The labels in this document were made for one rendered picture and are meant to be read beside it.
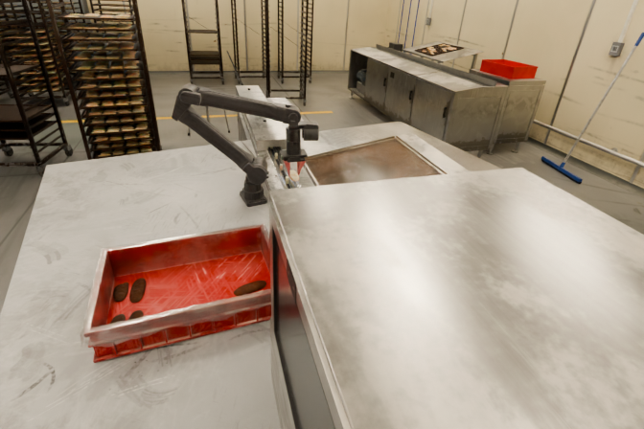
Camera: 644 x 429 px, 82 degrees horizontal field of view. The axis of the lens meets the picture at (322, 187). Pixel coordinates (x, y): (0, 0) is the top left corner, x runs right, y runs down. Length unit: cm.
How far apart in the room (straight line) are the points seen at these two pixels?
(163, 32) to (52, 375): 768
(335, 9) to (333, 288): 848
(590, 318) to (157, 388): 82
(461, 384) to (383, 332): 8
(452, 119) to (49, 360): 371
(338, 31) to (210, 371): 828
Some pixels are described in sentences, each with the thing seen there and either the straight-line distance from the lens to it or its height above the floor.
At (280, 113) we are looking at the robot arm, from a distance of 140.
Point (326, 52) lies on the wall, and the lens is 882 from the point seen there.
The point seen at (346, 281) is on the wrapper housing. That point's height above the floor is 130.
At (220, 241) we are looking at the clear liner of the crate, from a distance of 122.
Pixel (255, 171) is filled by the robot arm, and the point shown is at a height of 97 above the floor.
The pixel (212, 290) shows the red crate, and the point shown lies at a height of 82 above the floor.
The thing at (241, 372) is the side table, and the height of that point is 82.
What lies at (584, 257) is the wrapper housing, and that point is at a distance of 61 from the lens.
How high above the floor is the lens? 160
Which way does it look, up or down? 28 degrees down
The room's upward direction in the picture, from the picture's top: 3 degrees clockwise
